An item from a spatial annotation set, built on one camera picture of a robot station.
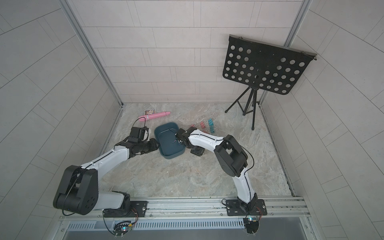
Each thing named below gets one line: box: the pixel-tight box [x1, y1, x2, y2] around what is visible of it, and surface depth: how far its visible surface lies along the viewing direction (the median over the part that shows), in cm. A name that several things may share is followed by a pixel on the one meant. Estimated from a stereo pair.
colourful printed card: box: [144, 108, 157, 116], surface depth 111 cm
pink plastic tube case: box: [138, 111, 171, 122], surface depth 109 cm
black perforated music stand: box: [222, 34, 317, 131], surface depth 78 cm
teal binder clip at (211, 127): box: [209, 123, 215, 133], surface depth 106 cm
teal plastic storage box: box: [154, 121, 186, 159], surface depth 98 cm
